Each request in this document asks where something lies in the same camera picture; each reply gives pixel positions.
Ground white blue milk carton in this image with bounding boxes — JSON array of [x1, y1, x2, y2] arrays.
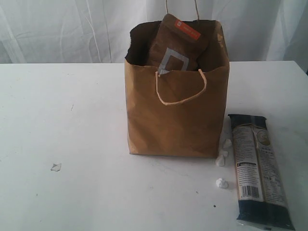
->
[[157, 68, 169, 76]]

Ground long spaghetti packet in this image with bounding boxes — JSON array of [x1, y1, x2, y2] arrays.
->
[[229, 114, 295, 231]]

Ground white crumpled lump lower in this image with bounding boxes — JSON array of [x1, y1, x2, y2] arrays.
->
[[215, 156, 225, 167]]

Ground brown paper bag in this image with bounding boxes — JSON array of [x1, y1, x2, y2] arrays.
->
[[125, 19, 230, 158]]

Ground small torn paper scrap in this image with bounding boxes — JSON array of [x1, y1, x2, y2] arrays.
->
[[51, 163, 62, 172]]

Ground white crumpled lump far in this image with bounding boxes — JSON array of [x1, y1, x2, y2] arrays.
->
[[216, 178, 229, 189]]

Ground brown snack pouch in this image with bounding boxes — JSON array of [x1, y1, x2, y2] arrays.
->
[[146, 14, 204, 71]]

